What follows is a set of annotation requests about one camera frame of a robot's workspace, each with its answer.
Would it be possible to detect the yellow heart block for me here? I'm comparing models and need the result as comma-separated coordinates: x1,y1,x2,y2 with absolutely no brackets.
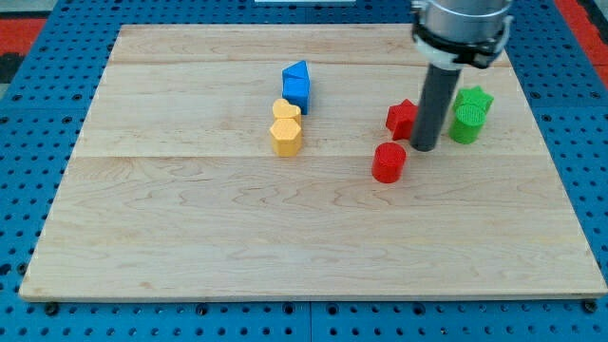
272,99,302,124

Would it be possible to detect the red cylinder block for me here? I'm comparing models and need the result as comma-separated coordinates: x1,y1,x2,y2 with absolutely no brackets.
371,142,407,183

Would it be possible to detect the green star block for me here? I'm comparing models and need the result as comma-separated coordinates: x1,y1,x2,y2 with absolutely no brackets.
452,85,494,114

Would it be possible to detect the wooden board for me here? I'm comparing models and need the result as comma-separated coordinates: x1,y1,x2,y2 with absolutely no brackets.
19,25,607,302

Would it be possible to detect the green cylinder block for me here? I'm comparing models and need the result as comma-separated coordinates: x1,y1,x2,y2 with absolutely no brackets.
448,104,486,144

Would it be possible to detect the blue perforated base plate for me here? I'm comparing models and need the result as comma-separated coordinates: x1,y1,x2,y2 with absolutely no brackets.
1,1,607,341

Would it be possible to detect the yellow hexagon block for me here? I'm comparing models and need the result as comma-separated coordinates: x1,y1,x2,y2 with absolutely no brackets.
269,119,302,157

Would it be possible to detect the blue triangle block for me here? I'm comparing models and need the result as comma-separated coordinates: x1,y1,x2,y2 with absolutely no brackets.
281,60,310,82

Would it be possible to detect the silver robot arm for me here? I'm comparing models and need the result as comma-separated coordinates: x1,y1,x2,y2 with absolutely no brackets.
409,0,512,152

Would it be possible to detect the blue cube block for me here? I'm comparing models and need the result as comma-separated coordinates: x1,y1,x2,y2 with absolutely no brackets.
282,78,311,115

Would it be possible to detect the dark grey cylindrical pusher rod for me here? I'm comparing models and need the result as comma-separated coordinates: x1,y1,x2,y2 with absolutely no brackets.
409,65,461,152

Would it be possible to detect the red star block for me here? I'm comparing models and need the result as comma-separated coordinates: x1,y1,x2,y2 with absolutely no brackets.
386,99,418,141

